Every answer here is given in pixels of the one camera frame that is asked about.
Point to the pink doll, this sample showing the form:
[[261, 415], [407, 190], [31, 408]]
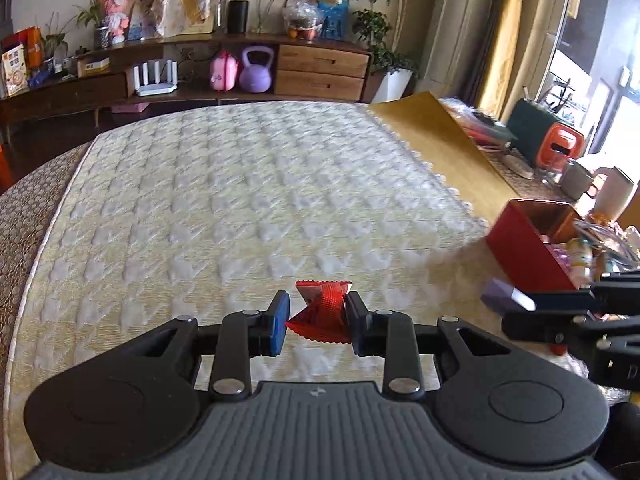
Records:
[[116, 12]]

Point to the green and orange desk organizer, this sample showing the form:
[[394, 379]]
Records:
[[555, 140]]

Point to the tall potted plant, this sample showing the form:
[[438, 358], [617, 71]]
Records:
[[385, 25]]

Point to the white round lid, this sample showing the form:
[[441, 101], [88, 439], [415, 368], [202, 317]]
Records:
[[517, 166]]

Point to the cream and yellow carton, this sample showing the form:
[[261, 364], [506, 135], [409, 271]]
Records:
[[94, 66]]

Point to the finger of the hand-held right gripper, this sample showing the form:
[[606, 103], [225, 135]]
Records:
[[550, 327], [590, 300]]

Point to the red tin box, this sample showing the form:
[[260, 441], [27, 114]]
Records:
[[520, 240]]

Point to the clear bag of fruit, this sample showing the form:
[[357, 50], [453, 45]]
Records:
[[301, 22]]

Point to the pink toy case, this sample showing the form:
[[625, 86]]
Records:
[[223, 74]]

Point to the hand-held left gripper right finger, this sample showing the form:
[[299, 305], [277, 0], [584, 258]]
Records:
[[357, 322]]

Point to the white router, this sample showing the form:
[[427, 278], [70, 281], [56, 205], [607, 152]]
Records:
[[156, 87]]

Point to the yellow curtain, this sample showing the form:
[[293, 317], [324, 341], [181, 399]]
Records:
[[510, 35]]

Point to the stack of books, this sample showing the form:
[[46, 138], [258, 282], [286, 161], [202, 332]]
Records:
[[475, 125]]

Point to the small potted plant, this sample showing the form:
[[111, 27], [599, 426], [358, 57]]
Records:
[[55, 42], [95, 20]]

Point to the orange gift bag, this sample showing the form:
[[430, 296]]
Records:
[[27, 45]]

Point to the lavender rectangular block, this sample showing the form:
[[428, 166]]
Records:
[[505, 296]]

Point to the black cylinder speaker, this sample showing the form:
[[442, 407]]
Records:
[[238, 17]]

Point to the quilted cream table mat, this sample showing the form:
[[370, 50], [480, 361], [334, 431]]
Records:
[[250, 200]]

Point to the pale green mug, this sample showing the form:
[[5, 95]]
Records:
[[575, 182]]

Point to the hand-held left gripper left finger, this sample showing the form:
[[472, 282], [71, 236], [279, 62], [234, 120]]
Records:
[[279, 322]]

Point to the red foil packet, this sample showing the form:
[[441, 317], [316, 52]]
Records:
[[322, 312]]

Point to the clear drinking glass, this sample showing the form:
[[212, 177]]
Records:
[[555, 172]]

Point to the white thermos mug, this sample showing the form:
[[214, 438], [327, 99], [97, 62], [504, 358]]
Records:
[[612, 195]]

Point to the wooden TV cabinet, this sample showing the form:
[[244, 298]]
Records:
[[320, 60]]

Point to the purple kettlebell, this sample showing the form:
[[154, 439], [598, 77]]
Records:
[[256, 75]]

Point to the white standing air conditioner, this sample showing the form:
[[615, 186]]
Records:
[[450, 25]]

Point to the pink flat box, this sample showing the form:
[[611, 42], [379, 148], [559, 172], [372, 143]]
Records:
[[130, 108]]

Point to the snack box with bowl picture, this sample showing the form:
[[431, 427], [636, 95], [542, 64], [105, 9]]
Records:
[[15, 71]]

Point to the blue printed box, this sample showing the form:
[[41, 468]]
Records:
[[334, 20]]

